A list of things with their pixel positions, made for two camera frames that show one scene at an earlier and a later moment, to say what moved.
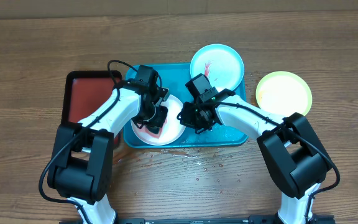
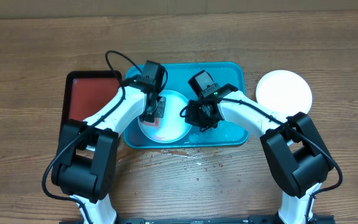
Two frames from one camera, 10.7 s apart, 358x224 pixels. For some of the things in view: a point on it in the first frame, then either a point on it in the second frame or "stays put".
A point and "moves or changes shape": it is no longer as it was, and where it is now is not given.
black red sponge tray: (85, 91) stays put
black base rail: (269, 219) stays put
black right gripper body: (194, 120) stays put
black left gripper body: (155, 117) stays put
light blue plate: (222, 65) to (173, 127)
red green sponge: (145, 130) moves or changes shape
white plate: (173, 129) to (284, 92)
